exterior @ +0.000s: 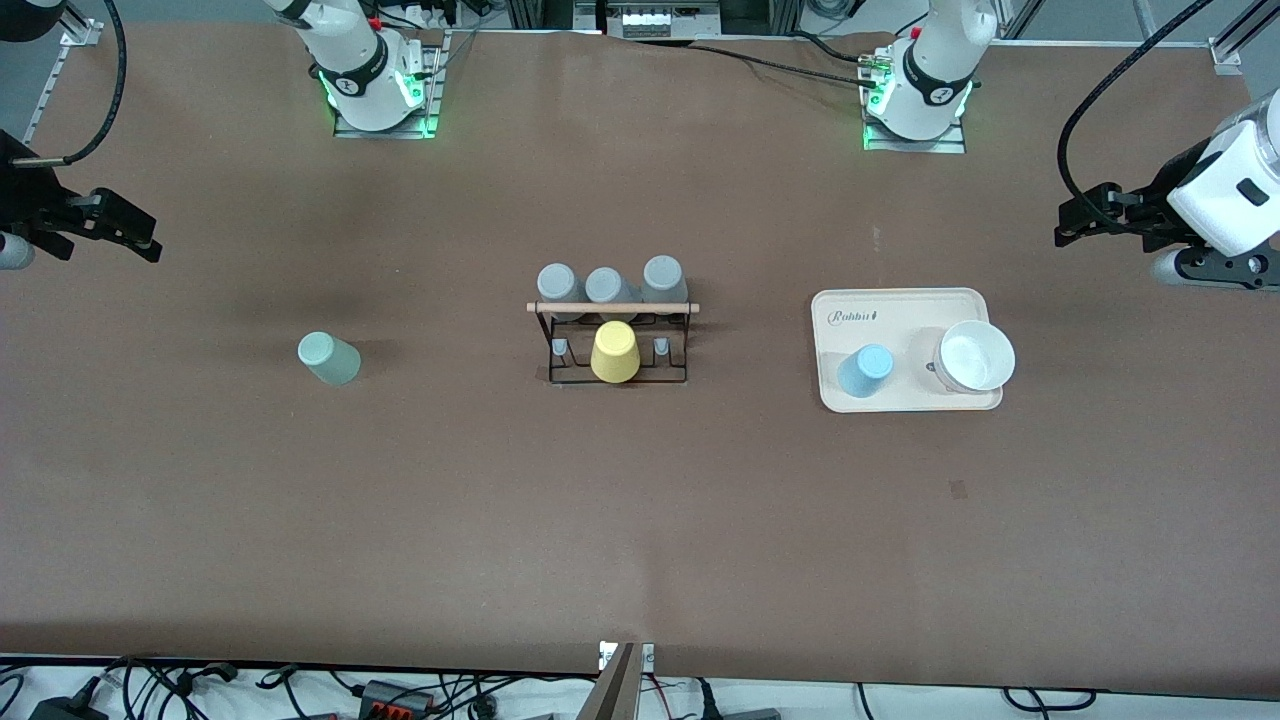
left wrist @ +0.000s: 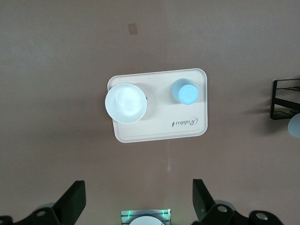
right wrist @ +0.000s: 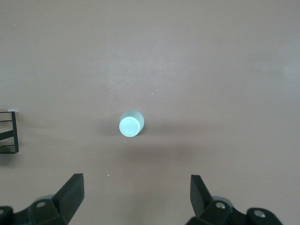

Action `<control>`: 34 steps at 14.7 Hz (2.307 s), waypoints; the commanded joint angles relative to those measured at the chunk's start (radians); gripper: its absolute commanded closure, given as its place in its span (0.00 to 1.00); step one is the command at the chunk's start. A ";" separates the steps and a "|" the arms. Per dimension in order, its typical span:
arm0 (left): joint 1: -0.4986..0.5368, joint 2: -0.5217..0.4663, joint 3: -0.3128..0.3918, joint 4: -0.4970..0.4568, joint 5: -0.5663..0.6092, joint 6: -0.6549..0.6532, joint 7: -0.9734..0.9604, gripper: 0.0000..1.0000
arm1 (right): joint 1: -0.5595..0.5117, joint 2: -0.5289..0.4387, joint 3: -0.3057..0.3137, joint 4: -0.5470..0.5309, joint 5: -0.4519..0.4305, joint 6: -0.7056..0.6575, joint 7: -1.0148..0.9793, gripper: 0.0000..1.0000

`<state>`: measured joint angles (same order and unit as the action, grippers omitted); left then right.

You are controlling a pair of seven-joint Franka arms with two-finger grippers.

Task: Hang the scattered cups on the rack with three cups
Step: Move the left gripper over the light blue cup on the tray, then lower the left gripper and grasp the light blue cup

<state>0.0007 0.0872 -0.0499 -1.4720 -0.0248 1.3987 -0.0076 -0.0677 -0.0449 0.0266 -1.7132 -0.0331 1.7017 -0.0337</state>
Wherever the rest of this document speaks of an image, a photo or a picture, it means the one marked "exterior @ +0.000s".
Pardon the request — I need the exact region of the pale green plastic cup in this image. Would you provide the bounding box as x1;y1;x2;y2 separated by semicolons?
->
298;332;363;388

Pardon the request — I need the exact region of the light blue plastic cup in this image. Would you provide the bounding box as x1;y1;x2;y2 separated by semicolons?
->
837;344;895;399

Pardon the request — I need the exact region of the white plastic cup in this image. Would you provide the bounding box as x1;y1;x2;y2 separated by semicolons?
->
935;320;1017;395

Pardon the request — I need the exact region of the cream plastic tray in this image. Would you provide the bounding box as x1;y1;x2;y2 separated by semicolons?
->
811;288;1004;414

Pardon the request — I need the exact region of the grey plastic cup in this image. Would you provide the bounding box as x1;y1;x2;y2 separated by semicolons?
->
585;267;642;324
640;256;690;320
537;263;587;322

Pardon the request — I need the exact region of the white power strip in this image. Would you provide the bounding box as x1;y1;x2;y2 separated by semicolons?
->
604;0;723;39

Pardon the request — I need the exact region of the black power adapter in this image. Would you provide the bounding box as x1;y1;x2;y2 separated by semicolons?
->
28;690;109;720

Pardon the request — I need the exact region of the yellow plastic cup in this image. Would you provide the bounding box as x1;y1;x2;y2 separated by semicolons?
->
590;320;642;384

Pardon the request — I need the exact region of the red black connector block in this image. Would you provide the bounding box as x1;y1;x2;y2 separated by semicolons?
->
358;679;439;718

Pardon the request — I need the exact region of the aluminium frame rail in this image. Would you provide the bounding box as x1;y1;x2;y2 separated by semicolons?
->
20;15;107;146
1208;0;1280;77

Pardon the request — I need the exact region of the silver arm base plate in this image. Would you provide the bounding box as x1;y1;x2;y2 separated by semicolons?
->
333;28;443;140
862;108;968;155

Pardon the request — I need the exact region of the short black table cable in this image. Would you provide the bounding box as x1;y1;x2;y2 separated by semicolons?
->
795;32;886;66

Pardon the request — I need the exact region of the long black table cable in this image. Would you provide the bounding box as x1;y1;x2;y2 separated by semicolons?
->
640;35;881;89

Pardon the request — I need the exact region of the tangled black floor cable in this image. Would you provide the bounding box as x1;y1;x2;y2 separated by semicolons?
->
105;655;243;703

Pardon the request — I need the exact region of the looped black floor cable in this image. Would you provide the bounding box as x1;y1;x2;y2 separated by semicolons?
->
1003;685;1098;713

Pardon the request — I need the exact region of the black wire cup rack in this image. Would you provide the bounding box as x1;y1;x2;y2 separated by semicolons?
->
527;298;701;387

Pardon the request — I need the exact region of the brown stand post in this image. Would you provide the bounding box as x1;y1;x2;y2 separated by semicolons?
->
577;643;642;720

